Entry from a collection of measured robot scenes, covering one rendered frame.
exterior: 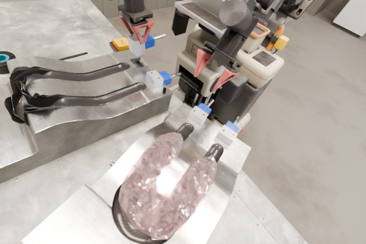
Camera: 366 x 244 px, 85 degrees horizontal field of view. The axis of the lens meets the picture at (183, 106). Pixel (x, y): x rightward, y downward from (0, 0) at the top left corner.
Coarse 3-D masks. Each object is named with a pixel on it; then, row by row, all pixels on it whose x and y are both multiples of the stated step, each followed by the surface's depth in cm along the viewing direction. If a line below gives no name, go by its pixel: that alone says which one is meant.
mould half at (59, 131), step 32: (32, 64) 53; (64, 64) 61; (96, 64) 66; (0, 96) 53; (128, 96) 60; (160, 96) 62; (0, 128) 48; (32, 128) 42; (64, 128) 46; (96, 128) 53; (0, 160) 43; (32, 160) 46
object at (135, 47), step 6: (132, 36) 64; (150, 36) 67; (156, 36) 69; (162, 36) 70; (132, 42) 63; (138, 42) 63; (150, 42) 66; (132, 48) 66; (138, 48) 64; (144, 48) 66; (138, 54) 66
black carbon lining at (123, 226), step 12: (180, 132) 60; (216, 144) 60; (204, 156) 55; (216, 156) 57; (120, 216) 41; (120, 228) 39; (132, 228) 40; (132, 240) 39; (144, 240) 39; (156, 240) 39
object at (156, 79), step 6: (150, 72) 65; (156, 72) 65; (162, 72) 68; (180, 72) 72; (150, 78) 64; (156, 78) 63; (162, 78) 64; (168, 78) 67; (156, 84) 64; (162, 84) 66; (168, 84) 69
